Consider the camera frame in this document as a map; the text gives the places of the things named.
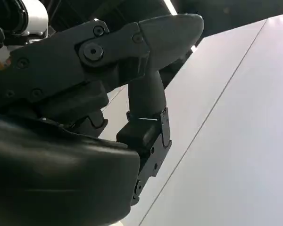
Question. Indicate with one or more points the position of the ceiling light strip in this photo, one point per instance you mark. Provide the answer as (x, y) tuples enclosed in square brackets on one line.
[(171, 6)]

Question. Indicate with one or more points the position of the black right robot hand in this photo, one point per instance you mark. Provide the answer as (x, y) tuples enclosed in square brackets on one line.
[(49, 164)]

